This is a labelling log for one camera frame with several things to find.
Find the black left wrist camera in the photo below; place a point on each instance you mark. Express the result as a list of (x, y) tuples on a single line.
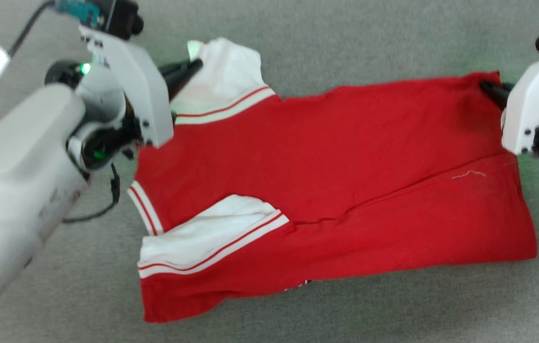
[(107, 14)]

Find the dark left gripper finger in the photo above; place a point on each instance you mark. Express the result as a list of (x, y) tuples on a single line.
[(178, 88), (179, 70)]

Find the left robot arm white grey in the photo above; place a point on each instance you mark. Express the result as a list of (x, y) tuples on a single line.
[(12, 190)]

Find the red and white jersey shirt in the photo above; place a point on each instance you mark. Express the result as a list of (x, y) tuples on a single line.
[(326, 181)]

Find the grey fabric sofa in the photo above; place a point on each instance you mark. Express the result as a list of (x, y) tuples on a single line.
[(298, 314)]

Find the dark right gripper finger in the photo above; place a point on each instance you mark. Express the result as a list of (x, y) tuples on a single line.
[(495, 93)]

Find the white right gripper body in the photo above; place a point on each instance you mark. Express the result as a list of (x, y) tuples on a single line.
[(531, 105)]

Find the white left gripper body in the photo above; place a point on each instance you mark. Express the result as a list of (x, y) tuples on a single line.
[(136, 90)]

